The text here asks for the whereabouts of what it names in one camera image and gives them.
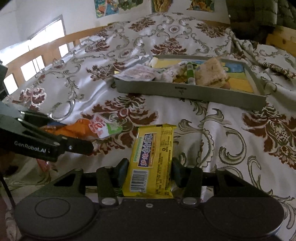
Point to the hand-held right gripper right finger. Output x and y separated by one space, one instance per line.
178 172

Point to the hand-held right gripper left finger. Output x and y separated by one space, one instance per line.
121 172

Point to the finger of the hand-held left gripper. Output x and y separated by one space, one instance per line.
78 147
37 118

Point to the clear bag of orange snacks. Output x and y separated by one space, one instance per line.
78 129

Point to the yellow snack packet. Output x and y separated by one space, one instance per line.
150 162

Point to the grey tray with cartoon picture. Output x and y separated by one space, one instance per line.
185 92

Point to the white snack packet red print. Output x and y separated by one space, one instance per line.
136 73

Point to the clear floss cake packet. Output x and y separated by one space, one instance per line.
171 74

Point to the clear rice crisp packet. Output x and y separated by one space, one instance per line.
210 71

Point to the floral printed bedspread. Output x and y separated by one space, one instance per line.
231 139

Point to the window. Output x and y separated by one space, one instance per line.
48 30

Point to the small white candy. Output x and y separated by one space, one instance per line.
154 61

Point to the olive quilted jacket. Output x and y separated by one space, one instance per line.
254 11

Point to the wooden bed frame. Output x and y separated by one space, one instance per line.
81 34

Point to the cartoon children wall poster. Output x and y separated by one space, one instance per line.
108 9

